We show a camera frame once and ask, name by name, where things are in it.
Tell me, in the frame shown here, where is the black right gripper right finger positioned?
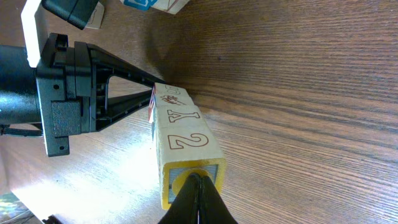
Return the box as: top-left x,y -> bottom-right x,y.
198,176 -> 238,224

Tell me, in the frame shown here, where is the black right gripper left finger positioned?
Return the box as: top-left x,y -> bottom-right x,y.
159,173 -> 200,224

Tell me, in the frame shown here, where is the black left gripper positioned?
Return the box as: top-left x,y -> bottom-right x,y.
36,33 -> 165,157

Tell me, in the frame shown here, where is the wooden block red letter E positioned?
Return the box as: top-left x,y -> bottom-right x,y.
152,83 -> 189,96

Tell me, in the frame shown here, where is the wooden block green letter B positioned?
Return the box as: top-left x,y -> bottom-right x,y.
154,133 -> 226,210

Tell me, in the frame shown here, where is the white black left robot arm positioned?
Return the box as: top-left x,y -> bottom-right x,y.
1,33 -> 163,157

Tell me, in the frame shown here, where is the wooden block teal side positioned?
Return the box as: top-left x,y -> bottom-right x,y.
85,2 -> 105,29

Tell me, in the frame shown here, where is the wooden block blue number 5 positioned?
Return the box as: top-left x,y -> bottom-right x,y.
119,0 -> 191,15

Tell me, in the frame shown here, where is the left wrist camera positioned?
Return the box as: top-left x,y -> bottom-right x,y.
20,0 -> 100,68

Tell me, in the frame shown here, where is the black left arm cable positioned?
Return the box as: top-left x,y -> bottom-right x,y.
0,123 -> 44,138

